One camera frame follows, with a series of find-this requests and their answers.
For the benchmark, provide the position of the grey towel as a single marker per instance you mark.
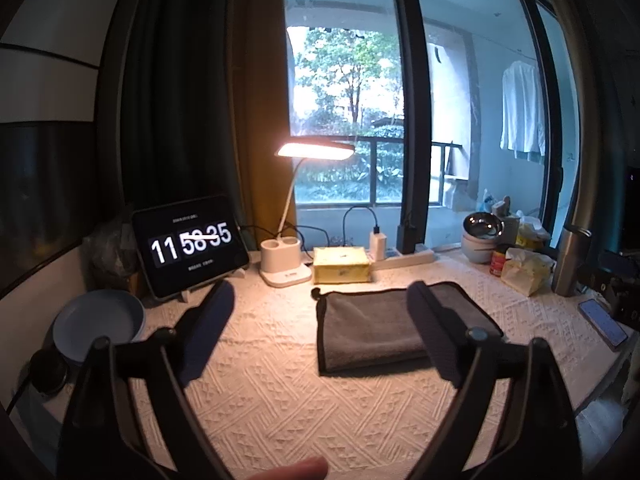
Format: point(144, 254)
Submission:
point(365, 325)

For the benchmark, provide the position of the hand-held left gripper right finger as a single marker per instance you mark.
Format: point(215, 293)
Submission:
point(432, 330)

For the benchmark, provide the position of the white charger plug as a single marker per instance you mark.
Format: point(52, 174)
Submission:
point(378, 245)

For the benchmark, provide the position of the white hanging shirt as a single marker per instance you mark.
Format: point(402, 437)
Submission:
point(522, 110)

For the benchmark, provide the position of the shiny metal bowl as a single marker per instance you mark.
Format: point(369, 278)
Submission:
point(484, 225)

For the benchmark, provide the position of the dark plastic bag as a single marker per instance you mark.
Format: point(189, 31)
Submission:
point(110, 252)

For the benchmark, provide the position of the dark green curtain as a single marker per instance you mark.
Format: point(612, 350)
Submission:
point(175, 85)

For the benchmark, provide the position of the brown curtain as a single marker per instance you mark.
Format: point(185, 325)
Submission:
point(260, 110)

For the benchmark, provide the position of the white textured tablecloth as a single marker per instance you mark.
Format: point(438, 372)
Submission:
point(280, 385)

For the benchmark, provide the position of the yellow tissue pack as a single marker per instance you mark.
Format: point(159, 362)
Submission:
point(527, 272)

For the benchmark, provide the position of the red label jar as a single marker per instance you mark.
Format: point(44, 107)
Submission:
point(498, 262)

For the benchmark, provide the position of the black tablet with clock display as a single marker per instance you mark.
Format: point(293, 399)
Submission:
point(192, 247)

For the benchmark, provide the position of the white power strip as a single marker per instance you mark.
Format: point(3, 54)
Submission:
point(412, 256)

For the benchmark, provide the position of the smartphone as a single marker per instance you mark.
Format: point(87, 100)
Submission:
point(602, 322)

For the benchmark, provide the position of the yellow plastic bag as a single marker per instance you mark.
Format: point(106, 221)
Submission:
point(532, 235)

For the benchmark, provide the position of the white tablet stand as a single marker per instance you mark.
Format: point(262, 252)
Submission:
point(239, 273)

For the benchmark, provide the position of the white spray bottle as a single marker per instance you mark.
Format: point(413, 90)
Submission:
point(484, 201)

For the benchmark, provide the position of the steel tumbler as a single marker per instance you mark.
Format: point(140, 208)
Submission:
point(570, 260)

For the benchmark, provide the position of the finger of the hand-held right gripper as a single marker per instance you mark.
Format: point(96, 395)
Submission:
point(622, 295)

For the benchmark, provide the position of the white ceramic bowl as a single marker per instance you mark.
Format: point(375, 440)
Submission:
point(475, 250)

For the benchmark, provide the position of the white desk lamp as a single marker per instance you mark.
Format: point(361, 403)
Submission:
point(286, 274)

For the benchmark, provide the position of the blue plate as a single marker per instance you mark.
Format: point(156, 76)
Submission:
point(97, 322)

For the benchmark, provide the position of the balcony railing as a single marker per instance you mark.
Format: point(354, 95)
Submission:
point(380, 170)

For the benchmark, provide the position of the black round object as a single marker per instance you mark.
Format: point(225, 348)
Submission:
point(47, 372)

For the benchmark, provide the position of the yellow tissue box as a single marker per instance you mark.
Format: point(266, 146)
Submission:
point(342, 266)

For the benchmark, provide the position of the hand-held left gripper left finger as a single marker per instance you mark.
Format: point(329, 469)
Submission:
point(207, 325)

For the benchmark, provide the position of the black power adapter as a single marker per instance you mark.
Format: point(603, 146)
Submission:
point(406, 237)

